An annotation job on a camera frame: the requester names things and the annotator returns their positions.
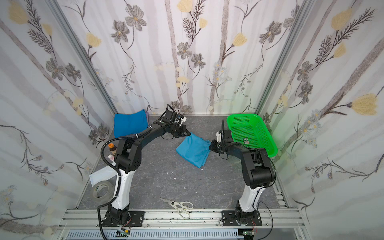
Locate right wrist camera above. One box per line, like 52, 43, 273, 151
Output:
216, 131, 223, 143

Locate black rail bracket left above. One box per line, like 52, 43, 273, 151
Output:
127, 211, 146, 227

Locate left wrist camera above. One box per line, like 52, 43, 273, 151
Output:
175, 115, 187, 126

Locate small white pill bottle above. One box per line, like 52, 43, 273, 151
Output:
108, 155, 115, 162

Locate black rail bracket right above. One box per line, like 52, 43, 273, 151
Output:
221, 210, 239, 227

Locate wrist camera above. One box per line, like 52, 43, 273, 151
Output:
175, 115, 187, 126
216, 131, 223, 143

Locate white handled scissors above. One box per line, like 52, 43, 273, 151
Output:
160, 198, 194, 219

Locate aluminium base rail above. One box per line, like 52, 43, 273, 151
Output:
56, 208, 310, 240

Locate folded blue t-shirt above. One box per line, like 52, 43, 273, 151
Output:
114, 110, 149, 138

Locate brown bottle orange cap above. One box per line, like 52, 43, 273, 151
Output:
108, 143, 117, 155

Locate green plastic basket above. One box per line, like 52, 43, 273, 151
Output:
227, 114, 278, 158

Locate clear tape roll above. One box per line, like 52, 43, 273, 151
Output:
91, 181, 115, 204

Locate teal t-shirt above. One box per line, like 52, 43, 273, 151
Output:
176, 133, 211, 169

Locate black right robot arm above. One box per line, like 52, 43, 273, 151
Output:
209, 121, 276, 226

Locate black rail bracket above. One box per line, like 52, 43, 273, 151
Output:
221, 210, 239, 227
127, 211, 146, 227

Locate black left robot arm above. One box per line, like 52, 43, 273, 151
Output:
97, 104, 191, 240

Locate white paper sheet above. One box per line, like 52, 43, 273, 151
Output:
89, 166, 117, 187

